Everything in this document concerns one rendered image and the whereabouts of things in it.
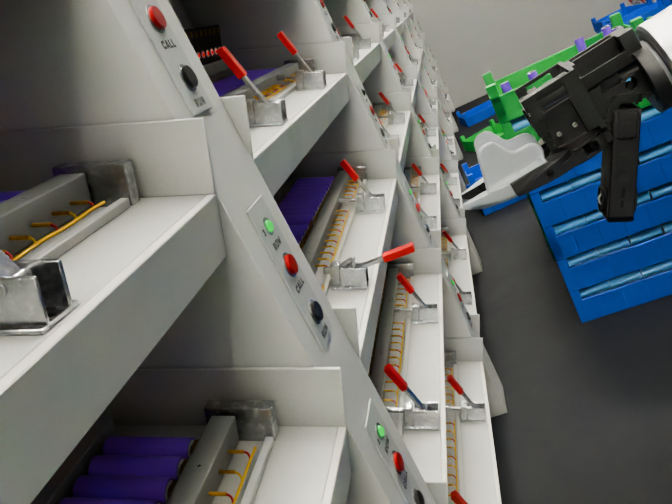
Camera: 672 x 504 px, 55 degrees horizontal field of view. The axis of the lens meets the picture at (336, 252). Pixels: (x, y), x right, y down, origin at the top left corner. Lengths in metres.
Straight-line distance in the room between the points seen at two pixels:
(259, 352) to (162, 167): 0.15
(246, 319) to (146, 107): 0.16
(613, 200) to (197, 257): 0.43
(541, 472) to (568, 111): 0.71
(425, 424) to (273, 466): 0.35
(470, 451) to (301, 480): 0.63
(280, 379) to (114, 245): 0.18
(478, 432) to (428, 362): 0.22
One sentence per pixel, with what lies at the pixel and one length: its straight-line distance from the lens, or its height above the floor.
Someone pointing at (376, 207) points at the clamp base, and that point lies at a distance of 0.96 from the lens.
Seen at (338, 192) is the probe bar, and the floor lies 0.57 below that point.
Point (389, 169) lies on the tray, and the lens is 1.13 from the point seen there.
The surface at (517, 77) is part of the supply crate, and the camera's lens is 1.55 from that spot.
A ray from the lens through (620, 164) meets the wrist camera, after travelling 0.68.
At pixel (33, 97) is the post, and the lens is 0.48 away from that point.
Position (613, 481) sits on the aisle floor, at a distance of 1.14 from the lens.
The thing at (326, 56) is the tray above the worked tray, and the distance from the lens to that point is 1.11.
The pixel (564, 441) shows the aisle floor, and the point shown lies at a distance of 1.24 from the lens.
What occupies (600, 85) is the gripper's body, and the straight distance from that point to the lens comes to 0.67.
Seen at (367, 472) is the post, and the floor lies 0.47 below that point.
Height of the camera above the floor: 0.77
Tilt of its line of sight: 16 degrees down
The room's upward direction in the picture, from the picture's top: 27 degrees counter-clockwise
